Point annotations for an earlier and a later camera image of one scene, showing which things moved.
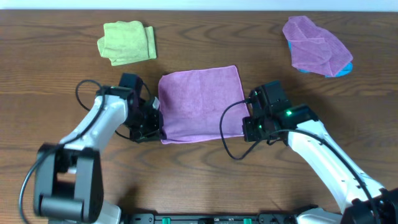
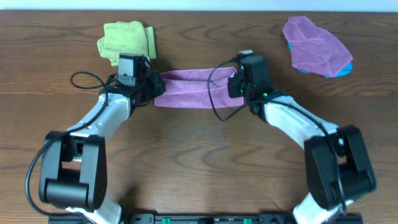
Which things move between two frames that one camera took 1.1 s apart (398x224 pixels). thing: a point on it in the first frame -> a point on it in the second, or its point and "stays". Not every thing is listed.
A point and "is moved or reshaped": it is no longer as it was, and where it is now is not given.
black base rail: [259, 218] stays
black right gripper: [252, 129] -> [234, 86]
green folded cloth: [127, 42] stays
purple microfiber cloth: [192, 101] is moved or reshaped
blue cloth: [345, 71] stays
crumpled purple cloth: [314, 48] stays
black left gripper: [152, 125] -> [157, 86]
